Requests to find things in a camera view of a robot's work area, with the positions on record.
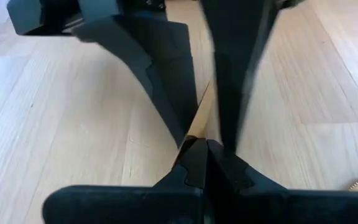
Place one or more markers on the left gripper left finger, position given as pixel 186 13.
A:
pixel 120 208

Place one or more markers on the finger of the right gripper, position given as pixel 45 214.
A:
pixel 232 77
pixel 166 77

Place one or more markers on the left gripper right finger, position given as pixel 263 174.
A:
pixel 291 208

